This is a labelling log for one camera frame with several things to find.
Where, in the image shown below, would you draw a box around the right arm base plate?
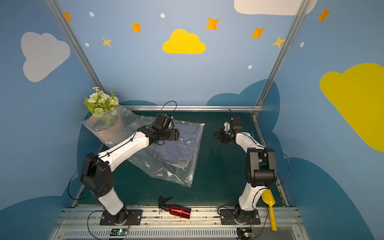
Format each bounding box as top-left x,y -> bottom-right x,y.
218,208 -> 261,225

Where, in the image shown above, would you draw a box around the aluminium frame post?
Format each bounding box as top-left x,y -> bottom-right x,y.
45,0 -> 106,92
256,0 -> 312,108

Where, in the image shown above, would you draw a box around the white green artificial flowers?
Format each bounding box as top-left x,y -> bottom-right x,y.
83,87 -> 120,117

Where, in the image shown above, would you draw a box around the right aluminium frame post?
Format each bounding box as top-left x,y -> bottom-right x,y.
256,0 -> 312,108

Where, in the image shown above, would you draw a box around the left aluminium frame post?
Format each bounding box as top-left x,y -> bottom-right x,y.
45,0 -> 106,92

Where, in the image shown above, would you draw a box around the aluminium back rail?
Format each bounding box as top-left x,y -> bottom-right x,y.
123,105 -> 263,112

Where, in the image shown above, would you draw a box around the red spray bottle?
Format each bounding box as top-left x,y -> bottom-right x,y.
158,196 -> 192,220

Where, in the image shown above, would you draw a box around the green circuit board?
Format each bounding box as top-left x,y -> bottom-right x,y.
110,229 -> 129,237
236,228 -> 255,240

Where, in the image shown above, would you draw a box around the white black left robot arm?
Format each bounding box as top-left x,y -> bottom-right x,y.
80,113 -> 180,226

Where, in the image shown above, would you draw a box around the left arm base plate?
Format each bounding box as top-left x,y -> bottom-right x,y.
100,208 -> 143,226

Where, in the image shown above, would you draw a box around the beige faceted flower pot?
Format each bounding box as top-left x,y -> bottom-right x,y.
83,114 -> 127,148

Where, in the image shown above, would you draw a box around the clear plastic vacuum bag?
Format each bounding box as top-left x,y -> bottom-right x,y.
83,107 -> 204,187

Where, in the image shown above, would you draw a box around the right green circuit board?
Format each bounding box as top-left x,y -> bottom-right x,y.
236,228 -> 255,240

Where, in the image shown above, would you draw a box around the yellow plastic shovel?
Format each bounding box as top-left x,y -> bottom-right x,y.
262,190 -> 278,232

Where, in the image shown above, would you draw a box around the left green circuit board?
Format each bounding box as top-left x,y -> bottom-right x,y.
110,229 -> 129,237

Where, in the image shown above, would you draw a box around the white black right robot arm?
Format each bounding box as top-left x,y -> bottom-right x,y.
215,117 -> 278,224

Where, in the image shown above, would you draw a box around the aluminium front rail platform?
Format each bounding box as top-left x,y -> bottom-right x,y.
50,205 -> 309,240

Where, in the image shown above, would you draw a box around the blue checked shirt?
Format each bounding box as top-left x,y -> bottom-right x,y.
155,124 -> 201,169

